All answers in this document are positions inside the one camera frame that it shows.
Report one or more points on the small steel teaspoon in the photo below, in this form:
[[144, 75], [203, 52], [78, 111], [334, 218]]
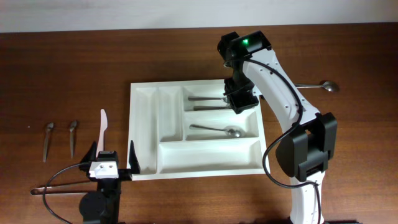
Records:
[[48, 130], [72, 128]]

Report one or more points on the steel tablespoon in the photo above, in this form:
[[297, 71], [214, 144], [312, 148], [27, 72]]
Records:
[[230, 132], [327, 85]]

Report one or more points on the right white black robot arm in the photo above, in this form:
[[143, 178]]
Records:
[[298, 159]]

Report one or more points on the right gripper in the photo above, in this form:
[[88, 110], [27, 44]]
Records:
[[238, 101]]

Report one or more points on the pink plastic knife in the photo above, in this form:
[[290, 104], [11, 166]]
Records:
[[103, 128]]

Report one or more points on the left small steel teaspoon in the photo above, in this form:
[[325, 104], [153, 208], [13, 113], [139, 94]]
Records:
[[48, 130]]

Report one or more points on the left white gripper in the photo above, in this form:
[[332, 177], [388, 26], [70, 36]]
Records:
[[127, 173]]

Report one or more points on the steel tongs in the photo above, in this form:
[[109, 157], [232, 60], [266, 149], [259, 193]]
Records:
[[74, 188]]

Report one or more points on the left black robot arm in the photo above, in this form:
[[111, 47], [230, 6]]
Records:
[[102, 205]]

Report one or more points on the right small steel teaspoon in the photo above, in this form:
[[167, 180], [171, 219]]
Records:
[[72, 128]]

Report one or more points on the white plastic cutlery tray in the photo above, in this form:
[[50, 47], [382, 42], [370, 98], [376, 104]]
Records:
[[166, 148]]

